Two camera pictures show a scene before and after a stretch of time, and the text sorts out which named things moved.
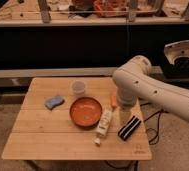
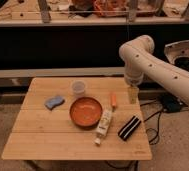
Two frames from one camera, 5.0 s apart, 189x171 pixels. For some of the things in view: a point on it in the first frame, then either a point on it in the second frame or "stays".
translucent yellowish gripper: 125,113 to 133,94
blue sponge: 54,101 stays
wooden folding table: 77,119 stays
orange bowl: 85,112 stays
